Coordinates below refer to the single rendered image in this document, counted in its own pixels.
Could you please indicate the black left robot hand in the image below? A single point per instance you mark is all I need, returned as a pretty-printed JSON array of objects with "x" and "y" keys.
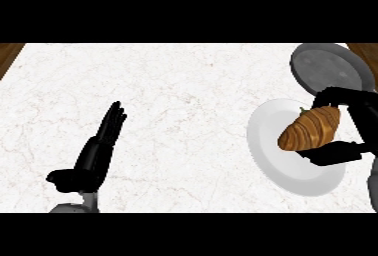
[{"x": 93, "y": 160}]

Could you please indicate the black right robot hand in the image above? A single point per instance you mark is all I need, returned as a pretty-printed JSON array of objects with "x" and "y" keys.
[{"x": 366, "y": 113}]

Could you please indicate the brown croissant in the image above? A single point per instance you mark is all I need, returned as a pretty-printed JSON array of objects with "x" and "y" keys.
[{"x": 310, "y": 129}]

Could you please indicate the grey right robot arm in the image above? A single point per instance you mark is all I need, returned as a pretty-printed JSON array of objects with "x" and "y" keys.
[{"x": 372, "y": 186}]

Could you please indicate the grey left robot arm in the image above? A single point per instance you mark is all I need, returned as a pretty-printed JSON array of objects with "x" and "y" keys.
[{"x": 81, "y": 204}]

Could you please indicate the grey pan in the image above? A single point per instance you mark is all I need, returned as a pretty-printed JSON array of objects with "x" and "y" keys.
[{"x": 326, "y": 68}]

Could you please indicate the white plate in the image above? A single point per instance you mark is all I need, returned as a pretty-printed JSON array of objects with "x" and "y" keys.
[{"x": 274, "y": 150}]

